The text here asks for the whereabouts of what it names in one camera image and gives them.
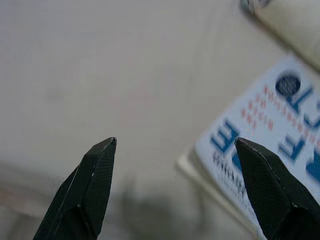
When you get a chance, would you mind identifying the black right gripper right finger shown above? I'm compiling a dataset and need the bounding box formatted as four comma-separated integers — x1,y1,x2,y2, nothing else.
234,137,320,240

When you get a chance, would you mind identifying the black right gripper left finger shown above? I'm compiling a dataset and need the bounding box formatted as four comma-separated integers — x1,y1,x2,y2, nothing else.
32,136,118,240

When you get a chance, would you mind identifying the white printed booklet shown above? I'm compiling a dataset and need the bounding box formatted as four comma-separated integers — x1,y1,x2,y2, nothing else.
176,55,320,240

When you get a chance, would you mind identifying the cream yellow cushion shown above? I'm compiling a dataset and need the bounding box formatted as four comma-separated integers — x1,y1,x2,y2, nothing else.
249,0,320,73

